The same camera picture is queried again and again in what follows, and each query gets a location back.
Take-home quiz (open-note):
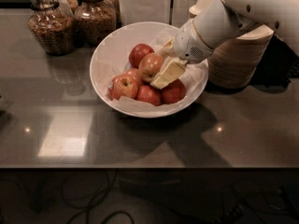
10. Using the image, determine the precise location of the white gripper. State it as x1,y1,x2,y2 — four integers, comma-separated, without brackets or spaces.
150,19,213,90

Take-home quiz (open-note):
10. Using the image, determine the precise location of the red-yellow apple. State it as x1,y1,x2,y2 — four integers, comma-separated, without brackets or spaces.
138,53,164,83

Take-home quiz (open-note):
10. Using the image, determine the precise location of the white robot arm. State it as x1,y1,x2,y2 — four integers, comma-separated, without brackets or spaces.
150,0,299,89

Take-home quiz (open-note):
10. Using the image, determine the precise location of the white paper bowl liner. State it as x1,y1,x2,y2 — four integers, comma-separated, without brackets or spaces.
93,28,207,114

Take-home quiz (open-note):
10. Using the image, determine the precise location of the right red apple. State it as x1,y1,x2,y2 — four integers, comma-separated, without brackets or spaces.
161,79,186,105

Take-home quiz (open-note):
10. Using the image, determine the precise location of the back red apple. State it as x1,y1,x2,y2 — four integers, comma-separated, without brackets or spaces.
128,43,154,68

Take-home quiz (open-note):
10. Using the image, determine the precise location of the white bowl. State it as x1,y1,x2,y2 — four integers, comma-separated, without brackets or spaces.
89,21,210,119

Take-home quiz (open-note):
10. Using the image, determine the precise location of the front centre red apple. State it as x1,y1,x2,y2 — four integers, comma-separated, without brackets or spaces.
136,85,161,106

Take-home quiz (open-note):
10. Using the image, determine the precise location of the middle hidden red apple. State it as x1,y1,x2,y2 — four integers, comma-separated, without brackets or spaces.
125,68,143,86

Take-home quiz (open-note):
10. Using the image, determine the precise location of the front left stickered apple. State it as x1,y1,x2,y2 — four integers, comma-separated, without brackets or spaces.
107,74,138,100

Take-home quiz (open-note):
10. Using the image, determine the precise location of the front paper bowl stack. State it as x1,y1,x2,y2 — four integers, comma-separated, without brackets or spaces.
207,25,274,90

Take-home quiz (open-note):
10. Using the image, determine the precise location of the right glass granola jar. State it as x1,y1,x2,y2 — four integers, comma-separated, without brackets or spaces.
75,0,117,46

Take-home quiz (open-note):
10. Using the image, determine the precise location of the glass granola jar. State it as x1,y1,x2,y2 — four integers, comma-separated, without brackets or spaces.
75,0,117,46
27,0,76,55

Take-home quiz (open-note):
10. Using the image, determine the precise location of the left glass granola jar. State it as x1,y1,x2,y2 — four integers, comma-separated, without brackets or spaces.
27,0,76,55

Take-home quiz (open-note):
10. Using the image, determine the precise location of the black floor cable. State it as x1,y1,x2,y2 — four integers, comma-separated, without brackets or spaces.
59,168,135,224

